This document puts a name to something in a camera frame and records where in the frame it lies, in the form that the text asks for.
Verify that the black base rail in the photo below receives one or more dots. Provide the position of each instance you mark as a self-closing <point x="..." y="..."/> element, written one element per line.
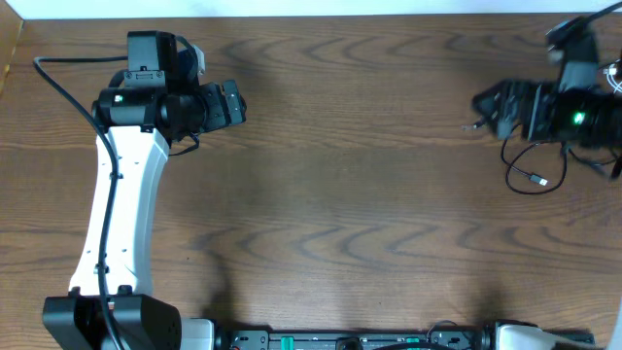
<point x="389" y="340"/>

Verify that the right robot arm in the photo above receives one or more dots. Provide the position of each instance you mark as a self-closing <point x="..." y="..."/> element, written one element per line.
<point x="572" y="110"/>

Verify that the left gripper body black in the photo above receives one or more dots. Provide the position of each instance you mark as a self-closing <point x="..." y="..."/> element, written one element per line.
<point x="214" y="108"/>

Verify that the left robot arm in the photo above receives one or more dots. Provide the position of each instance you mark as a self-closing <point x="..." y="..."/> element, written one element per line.
<point x="156" y="101"/>

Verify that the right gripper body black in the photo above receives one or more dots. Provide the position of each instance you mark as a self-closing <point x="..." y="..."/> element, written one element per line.
<point x="541" y="122"/>

